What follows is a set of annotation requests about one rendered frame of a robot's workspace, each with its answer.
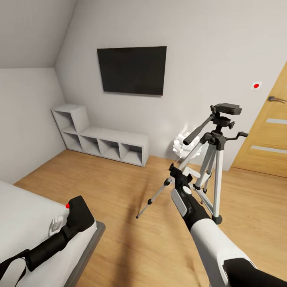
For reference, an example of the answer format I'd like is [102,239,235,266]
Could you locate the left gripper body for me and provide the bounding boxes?
[41,225,72,261]

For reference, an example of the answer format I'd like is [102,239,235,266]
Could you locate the camera tripod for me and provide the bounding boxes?
[136,103,249,225]

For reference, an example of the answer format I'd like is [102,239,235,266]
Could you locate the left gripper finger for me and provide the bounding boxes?
[69,222,84,235]
[70,231,79,240]

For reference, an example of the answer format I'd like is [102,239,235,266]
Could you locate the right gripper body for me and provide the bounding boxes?
[170,167,193,184]

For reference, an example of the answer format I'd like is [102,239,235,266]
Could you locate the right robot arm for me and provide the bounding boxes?
[169,163,287,287]

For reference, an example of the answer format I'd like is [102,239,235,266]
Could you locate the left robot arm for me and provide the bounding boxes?
[0,216,84,287]

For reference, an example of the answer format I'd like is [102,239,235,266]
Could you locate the digital camera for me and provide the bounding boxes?
[66,196,95,232]

